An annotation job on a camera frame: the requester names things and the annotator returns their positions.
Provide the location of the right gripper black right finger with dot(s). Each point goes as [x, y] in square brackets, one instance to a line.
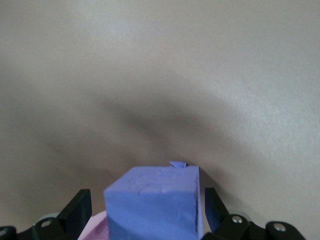
[220, 220]

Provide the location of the purple foam cube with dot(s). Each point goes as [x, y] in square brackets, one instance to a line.
[152, 205]

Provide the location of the pink foam cube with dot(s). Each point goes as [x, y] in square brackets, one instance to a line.
[96, 227]

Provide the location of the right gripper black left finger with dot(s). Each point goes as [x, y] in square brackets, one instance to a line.
[75, 215]

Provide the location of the brown paper table cover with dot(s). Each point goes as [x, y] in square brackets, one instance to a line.
[160, 75]

